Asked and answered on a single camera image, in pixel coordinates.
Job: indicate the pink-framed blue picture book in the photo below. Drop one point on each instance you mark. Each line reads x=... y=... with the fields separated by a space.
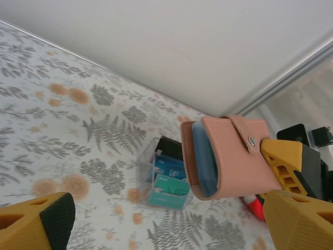
x=234 y=161

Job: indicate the black card in box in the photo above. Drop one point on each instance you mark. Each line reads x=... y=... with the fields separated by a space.
x=169 y=147

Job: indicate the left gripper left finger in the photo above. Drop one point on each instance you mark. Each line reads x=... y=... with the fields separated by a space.
x=20 y=229

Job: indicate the red plush toy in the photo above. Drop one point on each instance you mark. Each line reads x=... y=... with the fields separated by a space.
x=256 y=208

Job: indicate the green card in box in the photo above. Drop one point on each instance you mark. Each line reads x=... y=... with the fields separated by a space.
x=171 y=185

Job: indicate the blue card in box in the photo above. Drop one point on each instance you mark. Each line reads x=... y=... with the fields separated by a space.
x=169 y=166

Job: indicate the aluminium right frame post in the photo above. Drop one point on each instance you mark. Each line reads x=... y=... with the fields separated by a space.
x=286 y=75

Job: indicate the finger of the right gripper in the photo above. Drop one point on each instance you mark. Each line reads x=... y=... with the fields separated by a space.
x=283 y=156

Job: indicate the teal and black box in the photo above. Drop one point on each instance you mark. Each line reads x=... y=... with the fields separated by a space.
x=144 y=166

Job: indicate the teal card in box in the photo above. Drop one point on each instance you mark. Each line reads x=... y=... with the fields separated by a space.
x=166 y=199

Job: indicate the floral table mat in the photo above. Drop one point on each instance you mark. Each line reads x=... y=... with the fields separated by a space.
x=52 y=130

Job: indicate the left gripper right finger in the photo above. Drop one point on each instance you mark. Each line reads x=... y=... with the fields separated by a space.
x=299 y=224

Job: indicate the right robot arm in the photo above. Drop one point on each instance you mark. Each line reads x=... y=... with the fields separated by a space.
x=291 y=132

